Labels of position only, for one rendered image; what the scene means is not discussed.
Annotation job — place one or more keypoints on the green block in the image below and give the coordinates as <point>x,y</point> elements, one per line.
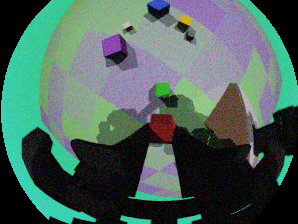
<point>162,90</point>

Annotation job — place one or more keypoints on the purple block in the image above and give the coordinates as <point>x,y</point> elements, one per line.
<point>114,47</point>

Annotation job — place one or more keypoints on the blue block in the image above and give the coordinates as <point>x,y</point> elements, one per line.
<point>158,8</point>

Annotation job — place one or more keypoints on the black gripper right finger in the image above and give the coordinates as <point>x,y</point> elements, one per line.
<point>196,161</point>

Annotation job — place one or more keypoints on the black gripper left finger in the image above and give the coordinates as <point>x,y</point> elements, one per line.
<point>126,157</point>

